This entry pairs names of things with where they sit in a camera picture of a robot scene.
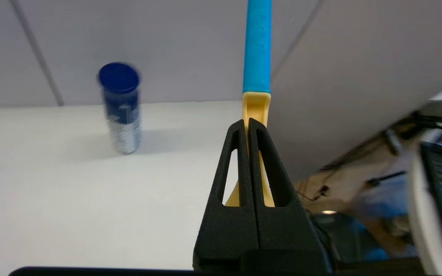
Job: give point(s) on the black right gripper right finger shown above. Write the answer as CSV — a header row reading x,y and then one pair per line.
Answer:
x,y
286,226

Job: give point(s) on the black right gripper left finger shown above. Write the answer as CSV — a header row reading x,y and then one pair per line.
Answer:
x,y
228,226

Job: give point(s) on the blue capped cylindrical can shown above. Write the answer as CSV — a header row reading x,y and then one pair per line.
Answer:
x,y
121,109

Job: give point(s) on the white grey equipment box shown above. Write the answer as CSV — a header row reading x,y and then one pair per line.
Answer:
x,y
441,188

